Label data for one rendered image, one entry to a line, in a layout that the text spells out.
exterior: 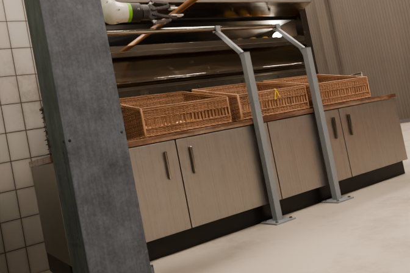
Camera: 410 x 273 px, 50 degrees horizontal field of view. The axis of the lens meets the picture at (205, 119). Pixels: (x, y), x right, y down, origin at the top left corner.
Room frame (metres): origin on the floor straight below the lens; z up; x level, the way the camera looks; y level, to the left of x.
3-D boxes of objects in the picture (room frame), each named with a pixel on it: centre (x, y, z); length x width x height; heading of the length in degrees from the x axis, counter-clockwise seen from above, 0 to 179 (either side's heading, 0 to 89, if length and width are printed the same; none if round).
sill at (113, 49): (3.07, -0.13, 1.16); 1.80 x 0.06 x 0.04; 122
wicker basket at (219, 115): (2.52, 0.21, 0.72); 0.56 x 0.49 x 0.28; 124
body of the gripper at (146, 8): (2.17, 0.17, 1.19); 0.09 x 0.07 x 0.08; 121
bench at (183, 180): (2.75, -0.21, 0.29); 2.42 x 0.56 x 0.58; 122
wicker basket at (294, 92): (2.83, -0.31, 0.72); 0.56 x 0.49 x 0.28; 123
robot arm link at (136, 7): (2.13, 0.24, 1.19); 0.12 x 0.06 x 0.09; 31
